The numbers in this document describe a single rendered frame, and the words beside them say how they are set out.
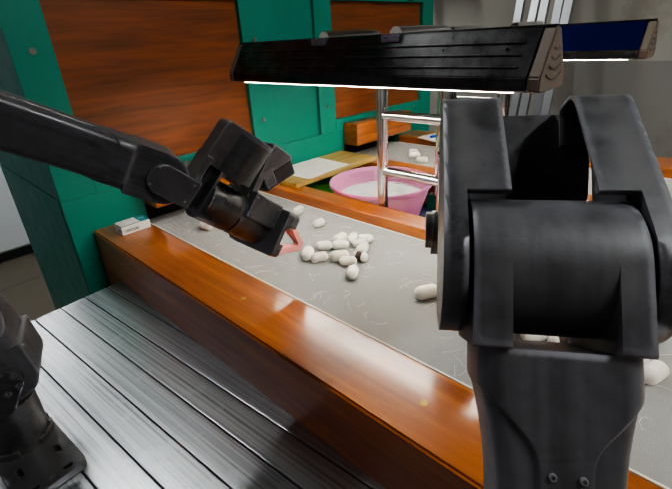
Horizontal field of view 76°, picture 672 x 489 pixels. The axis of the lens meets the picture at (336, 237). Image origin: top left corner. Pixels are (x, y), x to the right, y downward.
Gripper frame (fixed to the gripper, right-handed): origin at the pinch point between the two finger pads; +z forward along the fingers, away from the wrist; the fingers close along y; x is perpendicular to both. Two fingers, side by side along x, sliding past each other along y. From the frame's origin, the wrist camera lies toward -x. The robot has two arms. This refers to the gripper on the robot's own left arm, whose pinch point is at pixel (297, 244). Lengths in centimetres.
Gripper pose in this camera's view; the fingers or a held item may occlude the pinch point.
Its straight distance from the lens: 68.7
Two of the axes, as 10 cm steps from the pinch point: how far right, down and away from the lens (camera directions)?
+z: 5.6, 3.3, 7.6
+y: -7.3, -2.5, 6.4
